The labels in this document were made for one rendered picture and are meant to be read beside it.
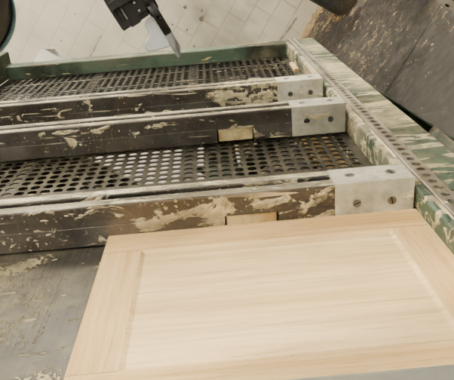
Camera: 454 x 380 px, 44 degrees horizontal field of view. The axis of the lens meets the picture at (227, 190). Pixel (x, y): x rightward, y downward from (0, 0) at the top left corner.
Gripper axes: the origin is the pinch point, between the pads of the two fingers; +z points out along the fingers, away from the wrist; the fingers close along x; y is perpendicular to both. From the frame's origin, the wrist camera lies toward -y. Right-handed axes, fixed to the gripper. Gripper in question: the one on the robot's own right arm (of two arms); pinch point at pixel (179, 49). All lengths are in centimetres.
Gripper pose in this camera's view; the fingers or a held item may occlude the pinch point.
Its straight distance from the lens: 114.1
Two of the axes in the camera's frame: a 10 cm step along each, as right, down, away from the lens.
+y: -8.4, 5.4, 0.2
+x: 1.4, 2.4, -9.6
